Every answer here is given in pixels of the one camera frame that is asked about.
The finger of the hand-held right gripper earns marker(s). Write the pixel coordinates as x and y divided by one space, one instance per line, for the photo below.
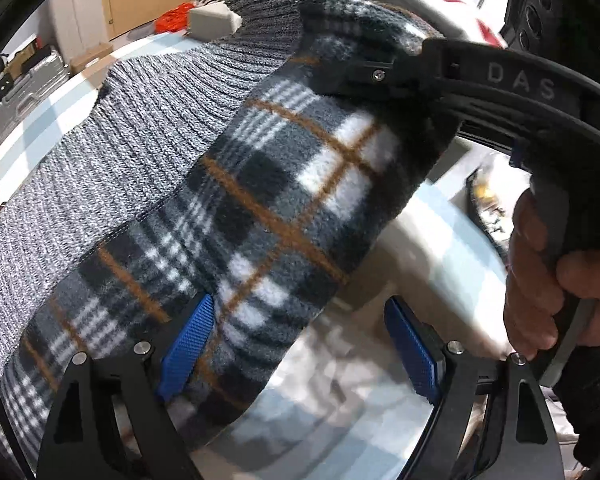
375 72

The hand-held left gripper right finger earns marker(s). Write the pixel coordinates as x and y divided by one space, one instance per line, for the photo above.
415 350

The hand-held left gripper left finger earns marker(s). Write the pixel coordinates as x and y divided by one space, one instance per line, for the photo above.
185 350

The grey knit plaid-lined jacket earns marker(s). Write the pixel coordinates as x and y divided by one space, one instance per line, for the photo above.
155 135

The person's right forearm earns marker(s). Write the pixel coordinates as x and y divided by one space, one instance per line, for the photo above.
595 400

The person's right hand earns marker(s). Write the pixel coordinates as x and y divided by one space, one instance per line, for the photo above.
530 285

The beige box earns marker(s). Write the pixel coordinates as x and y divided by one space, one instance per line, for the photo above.
215 22

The orange-red mesh bundle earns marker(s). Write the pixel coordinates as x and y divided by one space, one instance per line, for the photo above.
172 17

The brown cardboard box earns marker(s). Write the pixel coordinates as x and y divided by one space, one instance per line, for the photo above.
87 57

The silver suitcase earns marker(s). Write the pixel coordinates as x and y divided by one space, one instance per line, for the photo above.
25 105

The beige cabinet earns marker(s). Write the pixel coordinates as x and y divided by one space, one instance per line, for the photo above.
75 15

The black box with teal print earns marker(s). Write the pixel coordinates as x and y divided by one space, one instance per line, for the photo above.
0 91

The small open brown box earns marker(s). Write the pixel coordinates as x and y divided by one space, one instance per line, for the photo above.
27 57

